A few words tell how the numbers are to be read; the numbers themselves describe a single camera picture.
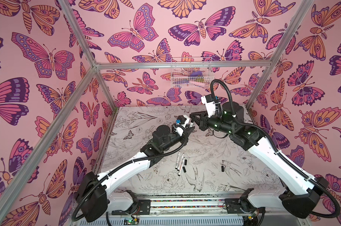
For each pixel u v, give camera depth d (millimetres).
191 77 926
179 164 876
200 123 565
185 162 897
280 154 422
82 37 798
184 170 867
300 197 393
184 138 619
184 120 583
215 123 553
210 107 559
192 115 633
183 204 761
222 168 862
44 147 549
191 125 664
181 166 874
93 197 396
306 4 684
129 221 724
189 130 673
